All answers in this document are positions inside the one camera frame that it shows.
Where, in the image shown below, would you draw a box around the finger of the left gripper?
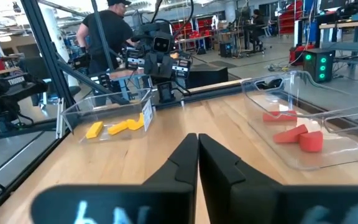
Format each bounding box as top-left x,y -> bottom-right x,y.
144,55 -> 160,77
160,55 -> 173,78

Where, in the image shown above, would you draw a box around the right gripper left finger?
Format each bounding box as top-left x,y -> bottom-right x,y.
142,133 -> 199,187

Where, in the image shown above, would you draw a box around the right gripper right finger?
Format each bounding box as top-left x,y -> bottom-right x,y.
198,133 -> 282,187

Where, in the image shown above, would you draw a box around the yellow arch foam block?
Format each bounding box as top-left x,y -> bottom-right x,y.
126,112 -> 145,131

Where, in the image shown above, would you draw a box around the yellow rectangular foam block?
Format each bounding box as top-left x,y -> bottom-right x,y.
108,120 -> 130,136
85,121 -> 104,140

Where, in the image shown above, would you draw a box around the red wedge foam block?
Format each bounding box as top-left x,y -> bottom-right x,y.
272,124 -> 309,144

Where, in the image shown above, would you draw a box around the red rectangular foam block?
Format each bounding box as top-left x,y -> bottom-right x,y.
262,110 -> 298,123

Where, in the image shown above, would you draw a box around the clear plastic bin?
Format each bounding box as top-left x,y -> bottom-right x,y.
61,88 -> 155,146
241,70 -> 358,171

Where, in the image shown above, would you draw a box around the red half-cylinder foam block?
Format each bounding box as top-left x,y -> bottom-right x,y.
298,130 -> 324,153

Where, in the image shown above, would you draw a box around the black floor box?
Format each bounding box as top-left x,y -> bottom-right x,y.
185,63 -> 229,90

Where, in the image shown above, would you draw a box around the small wooden table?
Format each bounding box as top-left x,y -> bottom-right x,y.
109,67 -> 155,100

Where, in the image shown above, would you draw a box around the red storage rack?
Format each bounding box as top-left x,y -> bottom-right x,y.
171,17 -> 217,41

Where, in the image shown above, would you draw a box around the white bin label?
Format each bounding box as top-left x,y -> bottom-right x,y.
141,98 -> 154,133

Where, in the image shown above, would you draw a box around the person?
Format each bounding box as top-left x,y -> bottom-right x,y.
75,0 -> 134,75
247,8 -> 269,53

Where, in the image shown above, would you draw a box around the red shelving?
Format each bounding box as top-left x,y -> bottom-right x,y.
278,0 -> 305,35

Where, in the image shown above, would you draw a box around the computer tower green fans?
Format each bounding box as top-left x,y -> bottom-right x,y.
302,48 -> 336,84

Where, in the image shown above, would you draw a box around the black stand base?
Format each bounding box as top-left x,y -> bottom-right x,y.
0,119 -> 58,140

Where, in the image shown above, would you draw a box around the wooden workbench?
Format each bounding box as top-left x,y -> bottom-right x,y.
318,19 -> 358,68

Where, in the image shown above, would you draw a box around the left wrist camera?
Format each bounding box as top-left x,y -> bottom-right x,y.
152,35 -> 173,54

